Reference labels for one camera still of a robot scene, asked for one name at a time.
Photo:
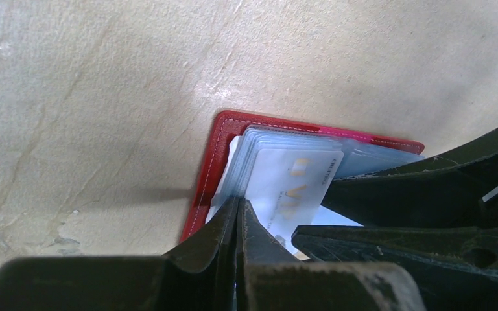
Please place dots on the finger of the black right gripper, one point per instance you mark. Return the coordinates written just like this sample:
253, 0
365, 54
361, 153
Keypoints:
455, 269
458, 188

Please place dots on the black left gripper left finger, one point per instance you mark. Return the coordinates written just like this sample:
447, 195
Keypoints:
197, 274

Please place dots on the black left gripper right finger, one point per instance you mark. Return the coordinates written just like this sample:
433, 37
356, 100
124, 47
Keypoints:
271, 278

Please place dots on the white VIP credit card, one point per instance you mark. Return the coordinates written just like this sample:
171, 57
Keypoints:
286, 188

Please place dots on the red leather card holder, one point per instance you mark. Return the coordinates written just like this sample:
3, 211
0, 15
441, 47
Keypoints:
237, 137

